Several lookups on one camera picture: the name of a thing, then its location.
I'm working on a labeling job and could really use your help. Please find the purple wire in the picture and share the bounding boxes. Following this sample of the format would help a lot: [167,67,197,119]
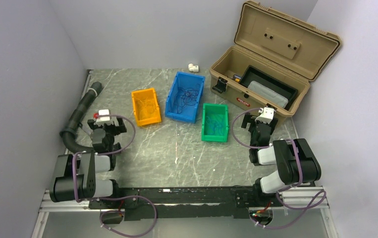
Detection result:
[170,83,203,116]

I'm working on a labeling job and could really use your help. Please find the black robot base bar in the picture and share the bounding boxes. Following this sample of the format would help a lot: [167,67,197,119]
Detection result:
[89,185,282,221]

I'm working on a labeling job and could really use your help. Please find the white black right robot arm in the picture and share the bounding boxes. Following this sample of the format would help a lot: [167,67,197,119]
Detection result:
[241,110,322,206]

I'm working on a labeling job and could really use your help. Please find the white pipe elbow fitting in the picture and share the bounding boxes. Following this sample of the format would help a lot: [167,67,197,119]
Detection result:
[188,63,199,73]

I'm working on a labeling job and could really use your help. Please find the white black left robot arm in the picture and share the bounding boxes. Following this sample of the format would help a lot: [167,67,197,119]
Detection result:
[49,117,127,208]

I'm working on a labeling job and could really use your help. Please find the silver wrench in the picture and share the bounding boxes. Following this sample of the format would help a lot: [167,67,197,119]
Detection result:
[78,122,92,136]

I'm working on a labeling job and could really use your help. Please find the grey plastic case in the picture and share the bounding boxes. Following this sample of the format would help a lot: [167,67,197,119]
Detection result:
[247,81,288,108]

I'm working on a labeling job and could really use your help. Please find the orange plastic bin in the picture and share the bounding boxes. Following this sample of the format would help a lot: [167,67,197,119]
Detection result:
[131,88,162,127]

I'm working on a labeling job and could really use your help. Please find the green plastic bin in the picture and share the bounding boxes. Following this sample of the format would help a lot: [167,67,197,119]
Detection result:
[201,103,229,143]

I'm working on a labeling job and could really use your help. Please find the black tool box tray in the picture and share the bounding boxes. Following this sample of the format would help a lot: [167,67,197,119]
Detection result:
[239,65,298,110]

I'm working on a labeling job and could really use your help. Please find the blue plastic bin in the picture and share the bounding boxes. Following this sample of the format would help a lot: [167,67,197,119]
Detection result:
[165,71,206,123]

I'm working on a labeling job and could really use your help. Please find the tan tool box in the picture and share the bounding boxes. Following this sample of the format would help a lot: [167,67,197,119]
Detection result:
[210,1,342,125]

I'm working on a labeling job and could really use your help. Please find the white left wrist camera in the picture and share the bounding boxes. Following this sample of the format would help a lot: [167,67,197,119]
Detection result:
[93,109,113,126]

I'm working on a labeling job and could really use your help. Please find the black corrugated hose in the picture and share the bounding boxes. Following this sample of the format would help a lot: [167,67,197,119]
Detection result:
[59,81,103,154]

